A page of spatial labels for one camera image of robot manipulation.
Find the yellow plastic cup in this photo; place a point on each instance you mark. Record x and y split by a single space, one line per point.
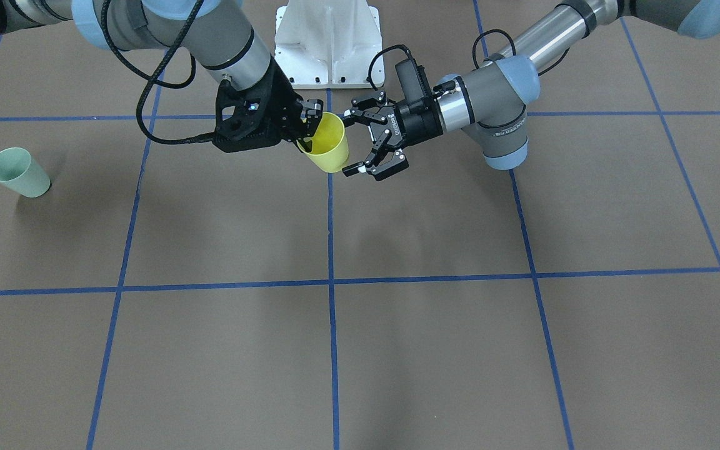
329 146

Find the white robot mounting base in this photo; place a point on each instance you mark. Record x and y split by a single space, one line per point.
329 44

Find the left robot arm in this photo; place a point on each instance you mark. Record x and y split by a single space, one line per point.
490 103

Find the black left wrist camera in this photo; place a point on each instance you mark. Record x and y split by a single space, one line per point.
414 83

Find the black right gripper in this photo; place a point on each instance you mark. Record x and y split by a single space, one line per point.
280 102

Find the green plastic cup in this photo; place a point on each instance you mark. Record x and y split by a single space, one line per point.
21 173

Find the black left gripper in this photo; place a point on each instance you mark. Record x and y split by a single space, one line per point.
418 122

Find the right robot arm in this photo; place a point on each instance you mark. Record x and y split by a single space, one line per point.
164 42

